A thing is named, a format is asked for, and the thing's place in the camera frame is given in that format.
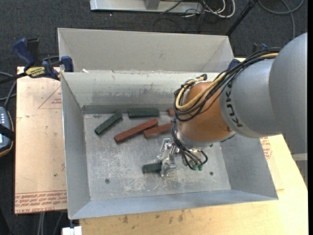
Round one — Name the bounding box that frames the dark green block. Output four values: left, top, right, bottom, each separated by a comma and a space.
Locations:
142, 163, 163, 174
128, 108, 160, 119
94, 111, 123, 136

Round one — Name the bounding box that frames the grey metal bin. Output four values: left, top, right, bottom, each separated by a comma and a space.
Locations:
57, 27, 279, 220

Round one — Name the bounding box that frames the brown cardboard board, red print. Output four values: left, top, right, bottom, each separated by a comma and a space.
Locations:
14, 66, 286, 215

